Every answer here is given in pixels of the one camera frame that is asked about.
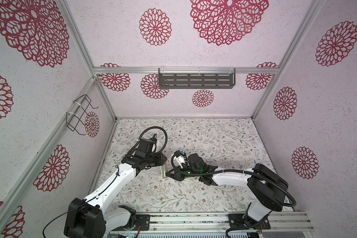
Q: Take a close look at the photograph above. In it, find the white remote control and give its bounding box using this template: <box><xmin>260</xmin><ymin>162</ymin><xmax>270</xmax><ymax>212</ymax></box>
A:
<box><xmin>160</xmin><ymin>164</ymin><xmax>168</xmax><ymax>179</ymax></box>

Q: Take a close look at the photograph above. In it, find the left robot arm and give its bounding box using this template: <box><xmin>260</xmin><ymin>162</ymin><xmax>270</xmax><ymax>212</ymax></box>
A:
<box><xmin>63</xmin><ymin>137</ymin><xmax>167</xmax><ymax>238</ymax></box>

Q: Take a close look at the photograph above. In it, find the black wire wall basket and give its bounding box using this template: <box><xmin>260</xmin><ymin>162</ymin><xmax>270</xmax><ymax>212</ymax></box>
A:
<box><xmin>65</xmin><ymin>94</ymin><xmax>100</xmax><ymax>138</ymax></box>

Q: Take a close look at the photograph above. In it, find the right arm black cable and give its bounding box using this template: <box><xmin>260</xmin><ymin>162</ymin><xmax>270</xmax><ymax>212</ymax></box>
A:
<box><xmin>171</xmin><ymin>151</ymin><xmax>297</xmax><ymax>238</ymax></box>

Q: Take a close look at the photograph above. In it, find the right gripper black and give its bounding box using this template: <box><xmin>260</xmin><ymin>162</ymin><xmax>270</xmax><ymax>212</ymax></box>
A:
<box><xmin>165</xmin><ymin>165</ymin><xmax>201</xmax><ymax>182</ymax></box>

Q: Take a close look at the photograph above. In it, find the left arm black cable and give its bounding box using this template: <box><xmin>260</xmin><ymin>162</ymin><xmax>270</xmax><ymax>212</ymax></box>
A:
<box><xmin>127</xmin><ymin>126</ymin><xmax>168</xmax><ymax>155</ymax></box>

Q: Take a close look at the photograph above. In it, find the dark grey wall shelf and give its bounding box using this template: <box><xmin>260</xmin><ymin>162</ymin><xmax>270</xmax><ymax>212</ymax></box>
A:
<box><xmin>158</xmin><ymin>68</ymin><xmax>236</xmax><ymax>89</ymax></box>

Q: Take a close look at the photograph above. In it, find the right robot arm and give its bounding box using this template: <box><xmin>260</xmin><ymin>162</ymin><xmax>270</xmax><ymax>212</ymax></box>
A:
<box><xmin>165</xmin><ymin>151</ymin><xmax>290</xmax><ymax>227</ymax></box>

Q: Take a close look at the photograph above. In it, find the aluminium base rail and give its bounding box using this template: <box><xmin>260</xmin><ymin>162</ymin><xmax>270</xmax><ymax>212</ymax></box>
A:
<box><xmin>107</xmin><ymin>212</ymin><xmax>314</xmax><ymax>234</ymax></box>

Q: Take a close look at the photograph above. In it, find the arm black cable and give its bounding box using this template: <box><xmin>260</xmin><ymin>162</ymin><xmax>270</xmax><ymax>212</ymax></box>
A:
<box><xmin>127</xmin><ymin>126</ymin><xmax>168</xmax><ymax>155</ymax></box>
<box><xmin>171</xmin><ymin>151</ymin><xmax>297</xmax><ymax>238</ymax></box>

